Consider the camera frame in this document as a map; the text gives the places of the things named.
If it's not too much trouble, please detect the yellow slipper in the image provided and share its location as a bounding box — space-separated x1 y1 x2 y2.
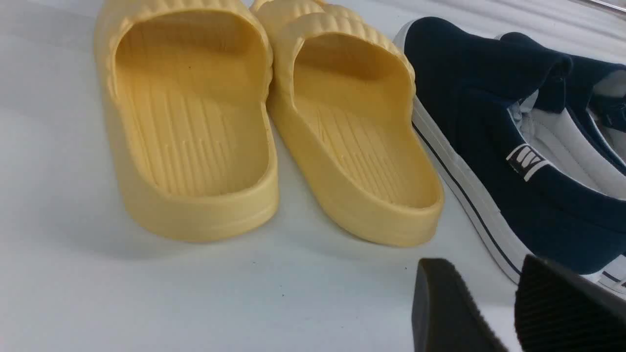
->
252 0 445 247
93 0 279 242

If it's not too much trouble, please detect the navy canvas sneaker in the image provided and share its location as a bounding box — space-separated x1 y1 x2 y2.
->
494 32 626 176
394 17 626 293

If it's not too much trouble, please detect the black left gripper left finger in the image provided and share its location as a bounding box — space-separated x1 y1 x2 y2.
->
412 258 508 352

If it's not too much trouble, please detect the left yellow slipper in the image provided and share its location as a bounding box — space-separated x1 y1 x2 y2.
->
93 0 279 242

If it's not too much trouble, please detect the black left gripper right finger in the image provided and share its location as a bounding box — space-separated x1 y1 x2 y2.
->
514 255 626 352

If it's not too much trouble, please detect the right yellow slipper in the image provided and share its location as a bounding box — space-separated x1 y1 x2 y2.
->
252 0 445 247

